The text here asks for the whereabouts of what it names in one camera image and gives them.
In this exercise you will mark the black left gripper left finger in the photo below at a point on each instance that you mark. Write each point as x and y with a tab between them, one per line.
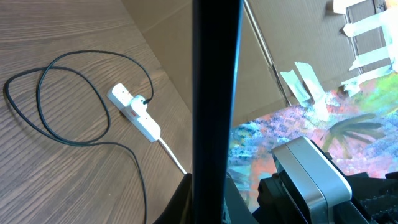
179	209

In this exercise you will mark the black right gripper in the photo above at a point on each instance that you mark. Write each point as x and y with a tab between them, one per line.
374	200

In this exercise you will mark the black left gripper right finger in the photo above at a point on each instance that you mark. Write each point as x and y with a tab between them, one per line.
235	207

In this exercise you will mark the white power strip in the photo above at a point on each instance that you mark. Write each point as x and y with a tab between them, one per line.
121	98

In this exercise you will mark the blue Galaxy smartphone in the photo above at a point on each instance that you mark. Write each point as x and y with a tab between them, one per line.
215	58

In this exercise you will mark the white charger plug adapter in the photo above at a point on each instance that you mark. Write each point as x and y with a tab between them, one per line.
138	106

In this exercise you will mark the cardboard box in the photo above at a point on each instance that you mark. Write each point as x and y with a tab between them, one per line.
275	36

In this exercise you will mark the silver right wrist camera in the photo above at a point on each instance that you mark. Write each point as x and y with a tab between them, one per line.
313	183

